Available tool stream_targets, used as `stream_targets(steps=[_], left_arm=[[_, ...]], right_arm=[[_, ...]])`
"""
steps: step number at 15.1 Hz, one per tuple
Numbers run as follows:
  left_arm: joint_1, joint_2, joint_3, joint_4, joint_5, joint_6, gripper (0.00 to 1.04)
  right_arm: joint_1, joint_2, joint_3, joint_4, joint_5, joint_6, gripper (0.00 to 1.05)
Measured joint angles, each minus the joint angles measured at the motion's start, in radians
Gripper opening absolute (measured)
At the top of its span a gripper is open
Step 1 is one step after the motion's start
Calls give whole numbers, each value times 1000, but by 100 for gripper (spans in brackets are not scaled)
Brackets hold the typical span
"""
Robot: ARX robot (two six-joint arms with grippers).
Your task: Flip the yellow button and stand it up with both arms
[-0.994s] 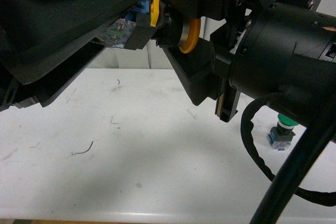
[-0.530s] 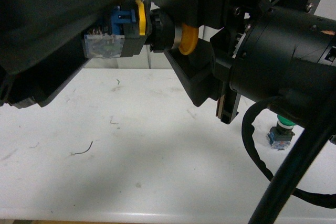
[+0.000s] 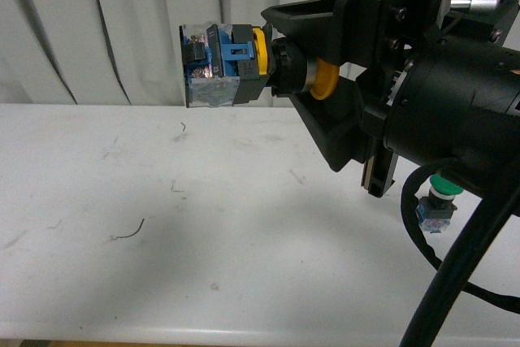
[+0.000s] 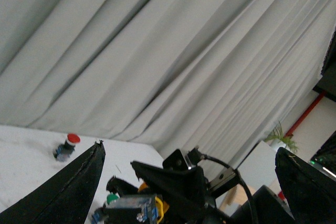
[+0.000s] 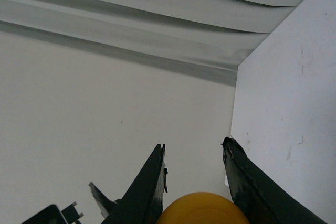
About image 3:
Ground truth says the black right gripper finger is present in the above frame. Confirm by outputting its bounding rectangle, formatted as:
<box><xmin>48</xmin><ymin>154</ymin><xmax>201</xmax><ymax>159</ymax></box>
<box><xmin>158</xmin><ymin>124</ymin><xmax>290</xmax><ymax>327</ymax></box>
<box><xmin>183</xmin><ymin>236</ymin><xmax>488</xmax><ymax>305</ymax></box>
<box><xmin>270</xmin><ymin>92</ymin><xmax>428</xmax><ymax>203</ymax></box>
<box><xmin>262</xmin><ymin>0</ymin><xmax>366</xmax><ymax>65</ymax></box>

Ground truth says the green push button switch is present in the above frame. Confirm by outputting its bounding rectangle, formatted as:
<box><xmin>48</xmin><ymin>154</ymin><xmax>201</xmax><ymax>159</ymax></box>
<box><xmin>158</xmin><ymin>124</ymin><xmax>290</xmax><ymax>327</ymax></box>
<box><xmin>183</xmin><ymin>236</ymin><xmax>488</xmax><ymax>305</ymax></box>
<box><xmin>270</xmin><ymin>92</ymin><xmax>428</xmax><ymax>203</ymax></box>
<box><xmin>415</xmin><ymin>174</ymin><xmax>463</xmax><ymax>233</ymax></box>

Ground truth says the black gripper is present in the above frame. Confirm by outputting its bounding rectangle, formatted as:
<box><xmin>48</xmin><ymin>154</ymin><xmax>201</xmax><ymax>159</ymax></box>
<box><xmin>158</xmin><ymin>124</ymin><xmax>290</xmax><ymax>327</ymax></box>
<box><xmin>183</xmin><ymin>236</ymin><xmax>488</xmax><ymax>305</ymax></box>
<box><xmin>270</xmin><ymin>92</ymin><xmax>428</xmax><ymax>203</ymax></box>
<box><xmin>290</xmin><ymin>0</ymin><xmax>519</xmax><ymax>197</ymax></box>

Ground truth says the grey curtain backdrop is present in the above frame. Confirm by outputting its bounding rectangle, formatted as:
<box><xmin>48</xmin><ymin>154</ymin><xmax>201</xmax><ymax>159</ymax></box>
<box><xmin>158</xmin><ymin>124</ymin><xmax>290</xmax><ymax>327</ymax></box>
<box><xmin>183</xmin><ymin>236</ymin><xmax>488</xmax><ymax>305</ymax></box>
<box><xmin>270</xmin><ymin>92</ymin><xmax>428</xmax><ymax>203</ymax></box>
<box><xmin>0</xmin><ymin>0</ymin><xmax>399</xmax><ymax>109</ymax></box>

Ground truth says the thick black cable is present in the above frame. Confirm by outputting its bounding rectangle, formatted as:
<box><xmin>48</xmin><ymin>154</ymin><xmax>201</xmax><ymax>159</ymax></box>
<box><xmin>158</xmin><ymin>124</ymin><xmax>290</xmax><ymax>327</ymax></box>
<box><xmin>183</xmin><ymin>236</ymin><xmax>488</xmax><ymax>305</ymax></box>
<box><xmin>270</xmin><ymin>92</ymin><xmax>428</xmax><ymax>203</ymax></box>
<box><xmin>397</xmin><ymin>182</ymin><xmax>520</xmax><ymax>347</ymax></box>

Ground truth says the yellow push button switch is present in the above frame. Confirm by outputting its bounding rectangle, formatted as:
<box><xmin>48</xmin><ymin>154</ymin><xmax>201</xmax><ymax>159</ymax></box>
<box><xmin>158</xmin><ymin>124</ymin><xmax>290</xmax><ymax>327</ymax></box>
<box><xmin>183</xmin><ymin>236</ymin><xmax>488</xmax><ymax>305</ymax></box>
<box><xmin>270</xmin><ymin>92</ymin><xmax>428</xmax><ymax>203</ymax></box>
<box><xmin>179</xmin><ymin>22</ymin><xmax>340</xmax><ymax>108</ymax></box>

